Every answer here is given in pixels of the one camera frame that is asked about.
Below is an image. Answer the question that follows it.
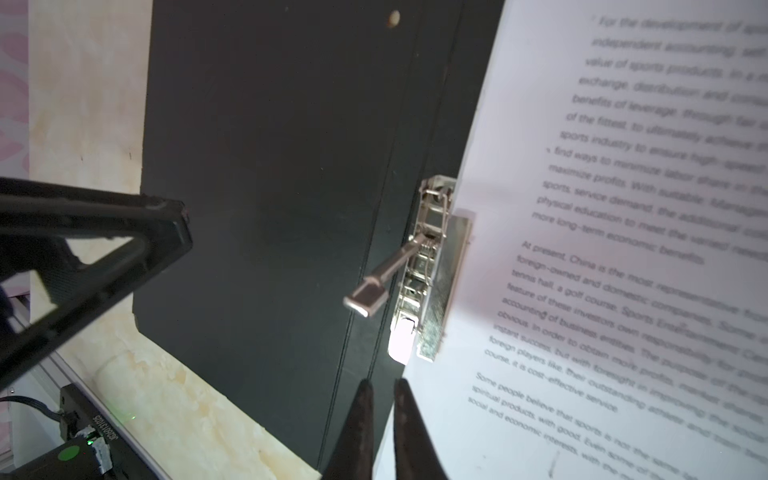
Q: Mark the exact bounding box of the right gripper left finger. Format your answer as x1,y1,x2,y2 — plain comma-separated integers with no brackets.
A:
321,379,374,480

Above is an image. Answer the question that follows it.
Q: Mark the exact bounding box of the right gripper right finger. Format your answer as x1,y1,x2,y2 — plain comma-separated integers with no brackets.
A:
393,379,448,480

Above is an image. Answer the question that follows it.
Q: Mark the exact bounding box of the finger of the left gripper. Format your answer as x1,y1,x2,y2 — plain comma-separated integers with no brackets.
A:
1,178,193,387

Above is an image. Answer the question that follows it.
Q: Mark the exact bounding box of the text sheet corner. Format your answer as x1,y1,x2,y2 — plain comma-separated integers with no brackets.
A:
404,1,767,479

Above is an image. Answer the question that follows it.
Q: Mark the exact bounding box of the red and black folder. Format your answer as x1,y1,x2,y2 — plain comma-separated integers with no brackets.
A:
134,1,503,469

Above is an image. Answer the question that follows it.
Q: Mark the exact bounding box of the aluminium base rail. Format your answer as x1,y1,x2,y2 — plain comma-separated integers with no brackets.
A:
1,353,169,479

